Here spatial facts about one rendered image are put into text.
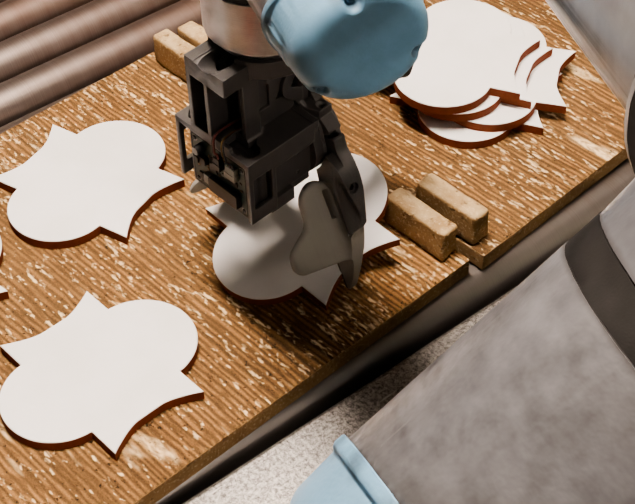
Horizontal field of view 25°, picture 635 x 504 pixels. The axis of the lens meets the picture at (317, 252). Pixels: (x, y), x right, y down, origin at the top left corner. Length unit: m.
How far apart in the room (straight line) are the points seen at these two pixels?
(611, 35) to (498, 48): 0.68
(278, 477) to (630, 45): 0.52
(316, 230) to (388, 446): 0.56
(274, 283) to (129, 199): 0.14
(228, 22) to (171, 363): 0.24
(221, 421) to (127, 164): 0.26
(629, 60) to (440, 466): 0.16
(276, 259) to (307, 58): 0.33
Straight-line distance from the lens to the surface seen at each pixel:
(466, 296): 1.06
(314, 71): 0.72
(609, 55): 0.51
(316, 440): 0.96
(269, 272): 1.02
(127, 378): 0.97
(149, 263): 1.05
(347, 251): 0.99
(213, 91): 0.90
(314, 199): 0.96
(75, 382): 0.97
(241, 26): 0.86
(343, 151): 0.95
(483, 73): 1.16
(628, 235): 0.40
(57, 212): 1.09
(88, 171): 1.12
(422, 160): 1.13
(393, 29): 0.73
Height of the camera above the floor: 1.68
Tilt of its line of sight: 45 degrees down
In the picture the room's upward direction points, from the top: straight up
